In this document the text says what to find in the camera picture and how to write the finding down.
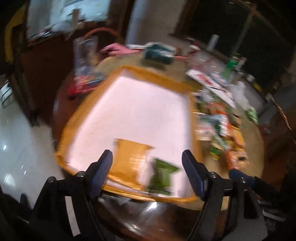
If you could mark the white plastic bag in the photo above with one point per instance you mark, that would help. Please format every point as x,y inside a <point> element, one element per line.
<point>238,93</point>

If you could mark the pink cloth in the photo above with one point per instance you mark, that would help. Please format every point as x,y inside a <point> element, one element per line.
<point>117,49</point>

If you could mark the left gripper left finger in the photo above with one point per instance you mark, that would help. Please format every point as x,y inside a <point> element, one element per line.
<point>96,174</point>

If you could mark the teal tissue pack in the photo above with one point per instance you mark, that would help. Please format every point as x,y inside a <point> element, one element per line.
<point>159,54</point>

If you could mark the small green snack packet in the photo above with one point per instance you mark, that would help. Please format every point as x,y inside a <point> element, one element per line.
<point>160,181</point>

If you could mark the green plastic bottle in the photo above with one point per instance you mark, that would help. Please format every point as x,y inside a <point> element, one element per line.
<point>232,63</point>

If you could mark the white paper roll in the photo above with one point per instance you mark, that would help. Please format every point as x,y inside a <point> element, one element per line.
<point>212,43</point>

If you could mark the gold cardboard tray box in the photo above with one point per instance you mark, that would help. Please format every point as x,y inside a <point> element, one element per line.
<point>140,106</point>

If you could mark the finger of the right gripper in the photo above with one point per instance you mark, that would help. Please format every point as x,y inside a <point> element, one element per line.
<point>237,175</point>

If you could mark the yellow-brown snack packet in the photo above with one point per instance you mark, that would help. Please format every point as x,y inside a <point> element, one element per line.
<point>128,161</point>

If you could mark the white printed flyer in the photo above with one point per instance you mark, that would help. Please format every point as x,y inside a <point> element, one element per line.
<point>212,85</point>

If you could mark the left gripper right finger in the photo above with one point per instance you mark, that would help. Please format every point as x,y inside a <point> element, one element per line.
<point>197,174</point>

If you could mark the green crumpled wrapper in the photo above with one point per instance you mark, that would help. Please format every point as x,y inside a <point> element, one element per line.
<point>252,115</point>

